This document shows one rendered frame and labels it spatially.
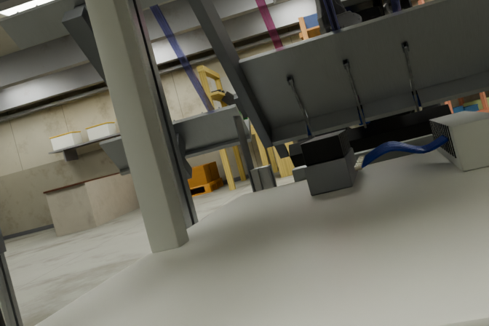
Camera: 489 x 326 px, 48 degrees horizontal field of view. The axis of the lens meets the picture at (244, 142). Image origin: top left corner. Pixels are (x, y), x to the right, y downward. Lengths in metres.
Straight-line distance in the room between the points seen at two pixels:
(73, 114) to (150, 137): 11.11
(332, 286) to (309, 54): 0.79
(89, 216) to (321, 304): 8.84
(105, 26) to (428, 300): 0.41
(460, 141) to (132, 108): 0.31
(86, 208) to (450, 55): 8.26
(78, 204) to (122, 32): 8.61
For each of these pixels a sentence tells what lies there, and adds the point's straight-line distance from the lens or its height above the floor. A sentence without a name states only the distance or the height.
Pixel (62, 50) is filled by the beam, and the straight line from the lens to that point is 8.91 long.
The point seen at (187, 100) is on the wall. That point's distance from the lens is 10.77.
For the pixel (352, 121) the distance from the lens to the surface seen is 1.12.
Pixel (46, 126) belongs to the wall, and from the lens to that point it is 11.93.
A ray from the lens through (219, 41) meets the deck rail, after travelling 0.97.
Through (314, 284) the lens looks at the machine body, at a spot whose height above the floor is 0.62.
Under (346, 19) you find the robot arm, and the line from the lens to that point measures 1.26.
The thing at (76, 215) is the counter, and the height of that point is 0.25.
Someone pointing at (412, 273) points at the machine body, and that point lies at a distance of 0.28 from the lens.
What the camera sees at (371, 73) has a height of 0.77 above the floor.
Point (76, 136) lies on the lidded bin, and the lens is 11.17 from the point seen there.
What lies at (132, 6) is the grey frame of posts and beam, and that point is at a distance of 0.70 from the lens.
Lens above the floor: 0.70
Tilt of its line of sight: level
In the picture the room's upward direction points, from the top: 15 degrees counter-clockwise
